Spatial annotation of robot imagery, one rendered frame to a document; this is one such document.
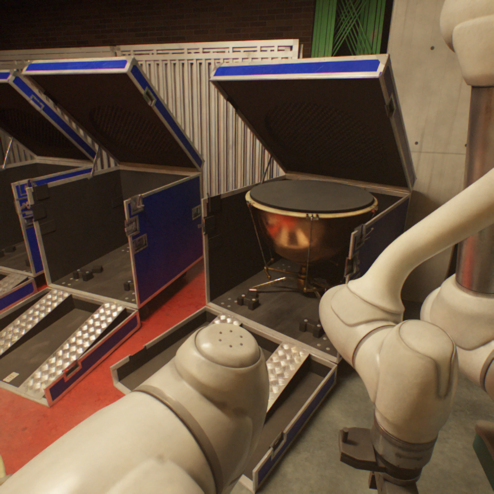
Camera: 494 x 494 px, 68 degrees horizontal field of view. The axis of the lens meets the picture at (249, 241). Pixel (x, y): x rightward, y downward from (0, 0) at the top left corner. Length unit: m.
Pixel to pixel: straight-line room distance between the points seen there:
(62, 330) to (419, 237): 2.66
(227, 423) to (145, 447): 0.08
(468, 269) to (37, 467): 0.72
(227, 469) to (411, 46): 2.81
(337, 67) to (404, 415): 1.66
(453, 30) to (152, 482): 0.71
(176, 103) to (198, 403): 4.18
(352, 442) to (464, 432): 1.72
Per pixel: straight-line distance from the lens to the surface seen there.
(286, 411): 2.15
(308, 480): 1.96
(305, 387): 2.28
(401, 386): 0.55
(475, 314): 0.82
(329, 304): 0.69
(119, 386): 2.40
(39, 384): 2.56
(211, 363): 0.36
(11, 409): 2.52
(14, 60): 5.68
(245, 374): 0.37
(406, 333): 0.55
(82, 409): 2.36
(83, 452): 0.34
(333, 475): 1.99
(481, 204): 0.56
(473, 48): 0.70
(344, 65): 1.96
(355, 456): 0.66
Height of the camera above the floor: 1.59
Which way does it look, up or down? 22 degrees down
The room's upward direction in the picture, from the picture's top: straight up
